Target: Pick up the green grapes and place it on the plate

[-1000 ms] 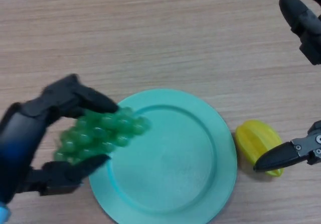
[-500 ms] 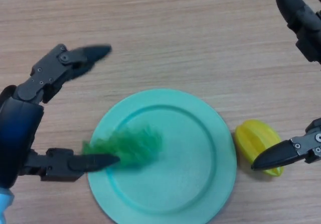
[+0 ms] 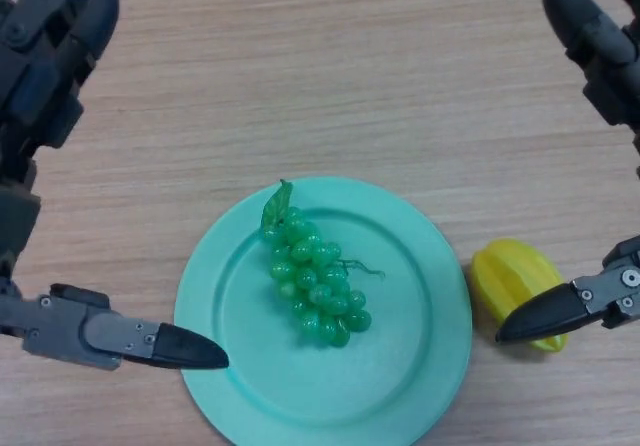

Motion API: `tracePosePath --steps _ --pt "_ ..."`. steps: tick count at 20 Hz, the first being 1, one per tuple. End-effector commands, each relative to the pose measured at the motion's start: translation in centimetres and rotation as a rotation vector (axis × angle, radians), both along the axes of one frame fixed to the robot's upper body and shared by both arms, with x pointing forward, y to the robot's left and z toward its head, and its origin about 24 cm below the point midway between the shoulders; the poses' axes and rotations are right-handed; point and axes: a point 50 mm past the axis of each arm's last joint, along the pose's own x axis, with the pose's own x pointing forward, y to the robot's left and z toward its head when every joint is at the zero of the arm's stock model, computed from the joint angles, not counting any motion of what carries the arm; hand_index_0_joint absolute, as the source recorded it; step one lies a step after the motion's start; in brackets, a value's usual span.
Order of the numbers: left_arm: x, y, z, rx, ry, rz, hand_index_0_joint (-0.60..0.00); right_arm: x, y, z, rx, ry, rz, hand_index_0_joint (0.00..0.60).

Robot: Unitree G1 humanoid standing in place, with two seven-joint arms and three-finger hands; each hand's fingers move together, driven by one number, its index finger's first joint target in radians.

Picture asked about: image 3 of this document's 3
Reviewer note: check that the turquoise round plate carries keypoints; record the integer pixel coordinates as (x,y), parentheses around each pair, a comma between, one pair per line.
(400,356)

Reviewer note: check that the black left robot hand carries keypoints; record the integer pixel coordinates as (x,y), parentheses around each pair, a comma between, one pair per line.
(50,316)

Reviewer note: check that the green grapes bunch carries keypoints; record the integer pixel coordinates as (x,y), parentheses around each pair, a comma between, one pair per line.
(315,286)

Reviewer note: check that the yellow starfruit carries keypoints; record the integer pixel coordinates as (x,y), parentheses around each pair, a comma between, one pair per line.
(510,276)

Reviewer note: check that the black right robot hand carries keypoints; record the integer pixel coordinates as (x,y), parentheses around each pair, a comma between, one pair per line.
(550,316)

